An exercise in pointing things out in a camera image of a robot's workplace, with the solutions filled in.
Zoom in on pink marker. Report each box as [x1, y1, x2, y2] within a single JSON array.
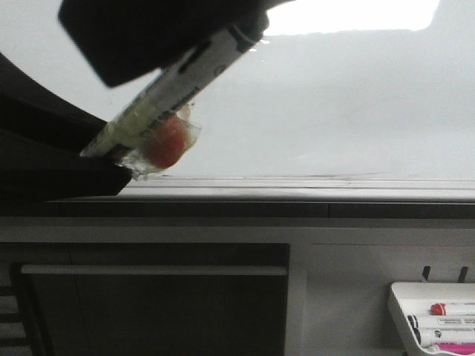
[[427, 343, 475, 355]]

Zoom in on white marker tray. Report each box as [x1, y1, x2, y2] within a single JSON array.
[[388, 282, 474, 355]]

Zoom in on black capped marker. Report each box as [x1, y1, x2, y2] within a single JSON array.
[[407, 315, 474, 329], [413, 328, 474, 347]]

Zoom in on grey whiteboard ledge rail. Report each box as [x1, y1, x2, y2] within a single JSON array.
[[41, 177, 474, 220]]

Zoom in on right black tray hook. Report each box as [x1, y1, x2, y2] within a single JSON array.
[[457, 266, 468, 283]]

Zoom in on red capped marker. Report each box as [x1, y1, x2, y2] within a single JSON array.
[[429, 303, 475, 316]]

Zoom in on black tray hook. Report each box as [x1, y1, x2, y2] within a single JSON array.
[[457, 266, 468, 283], [422, 266, 431, 283]]

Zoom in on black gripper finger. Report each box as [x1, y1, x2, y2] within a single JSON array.
[[58, 1, 280, 88], [1, 56, 131, 201]]

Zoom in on left black tray hook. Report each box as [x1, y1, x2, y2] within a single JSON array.
[[422, 266, 431, 283]]

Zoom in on lower black capped marker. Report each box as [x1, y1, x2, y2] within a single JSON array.
[[413, 328, 474, 347]]

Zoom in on upper black capped marker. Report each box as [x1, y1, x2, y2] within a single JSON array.
[[407, 315, 474, 329]]

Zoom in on white black whiteboard marker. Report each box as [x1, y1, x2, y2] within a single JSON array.
[[80, 22, 263, 179]]

